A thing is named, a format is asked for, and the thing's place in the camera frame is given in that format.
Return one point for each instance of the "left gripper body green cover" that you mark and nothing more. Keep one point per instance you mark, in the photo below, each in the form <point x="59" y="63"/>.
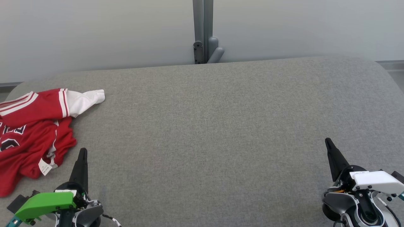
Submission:
<point x="44" y="203"/>

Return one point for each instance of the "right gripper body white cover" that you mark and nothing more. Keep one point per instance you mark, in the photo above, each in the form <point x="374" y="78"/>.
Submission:
<point x="375" y="181"/>

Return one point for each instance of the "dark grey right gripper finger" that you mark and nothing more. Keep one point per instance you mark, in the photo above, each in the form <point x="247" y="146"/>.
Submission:
<point x="337" y="160"/>

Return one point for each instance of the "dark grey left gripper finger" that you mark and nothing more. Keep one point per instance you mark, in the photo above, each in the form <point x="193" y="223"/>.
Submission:
<point x="81" y="170"/>

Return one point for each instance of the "red basketball jersey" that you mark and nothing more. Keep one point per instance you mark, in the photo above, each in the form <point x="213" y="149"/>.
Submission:
<point x="31" y="135"/>

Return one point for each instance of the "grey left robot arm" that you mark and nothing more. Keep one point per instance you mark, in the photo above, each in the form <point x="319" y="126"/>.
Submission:
<point x="90" y="214"/>

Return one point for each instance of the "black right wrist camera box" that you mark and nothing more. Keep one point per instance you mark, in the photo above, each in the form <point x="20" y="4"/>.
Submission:
<point x="398" y="176"/>

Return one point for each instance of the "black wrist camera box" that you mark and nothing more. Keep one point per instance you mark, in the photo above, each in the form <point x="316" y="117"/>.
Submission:
<point x="17" y="201"/>
<point x="398" y="176"/>

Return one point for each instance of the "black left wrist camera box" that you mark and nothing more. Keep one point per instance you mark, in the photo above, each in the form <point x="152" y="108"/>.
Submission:
<point x="17" y="201"/>

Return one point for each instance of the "grey metal partition post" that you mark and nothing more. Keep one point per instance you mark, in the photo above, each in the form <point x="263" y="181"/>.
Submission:
<point x="202" y="31"/>

